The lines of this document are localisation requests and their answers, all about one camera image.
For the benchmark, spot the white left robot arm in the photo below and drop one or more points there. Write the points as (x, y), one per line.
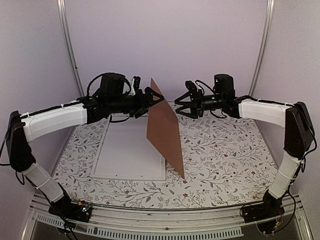
(25, 128)

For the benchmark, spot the left aluminium corner post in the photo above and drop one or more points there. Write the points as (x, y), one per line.
(62, 13)

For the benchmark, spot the floral patterned table mat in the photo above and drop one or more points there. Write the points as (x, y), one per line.
(226, 162)

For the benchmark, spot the aluminium corner post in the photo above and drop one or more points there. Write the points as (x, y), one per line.
(62, 13)
(263, 46)

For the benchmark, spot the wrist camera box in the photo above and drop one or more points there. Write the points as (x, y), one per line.
(112, 84)
(223, 83)

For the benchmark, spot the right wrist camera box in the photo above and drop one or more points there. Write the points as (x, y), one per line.
(223, 83)

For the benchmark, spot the right aluminium corner post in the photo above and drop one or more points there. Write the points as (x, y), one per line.
(263, 46)

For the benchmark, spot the brown frame backing board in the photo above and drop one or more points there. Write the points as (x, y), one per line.
(164, 134)

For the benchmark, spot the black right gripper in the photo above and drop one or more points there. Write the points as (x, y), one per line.
(195, 96)

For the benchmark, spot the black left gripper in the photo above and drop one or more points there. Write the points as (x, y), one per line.
(142, 105)

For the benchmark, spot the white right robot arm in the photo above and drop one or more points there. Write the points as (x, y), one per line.
(299, 134)

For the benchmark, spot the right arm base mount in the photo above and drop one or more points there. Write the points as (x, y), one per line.
(270, 207)

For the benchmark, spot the white picture frame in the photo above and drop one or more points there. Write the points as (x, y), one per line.
(125, 177)

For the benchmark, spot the front aluminium rail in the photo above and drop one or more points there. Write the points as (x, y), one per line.
(227, 222)

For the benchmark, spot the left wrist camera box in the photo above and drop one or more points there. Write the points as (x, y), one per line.
(112, 84)

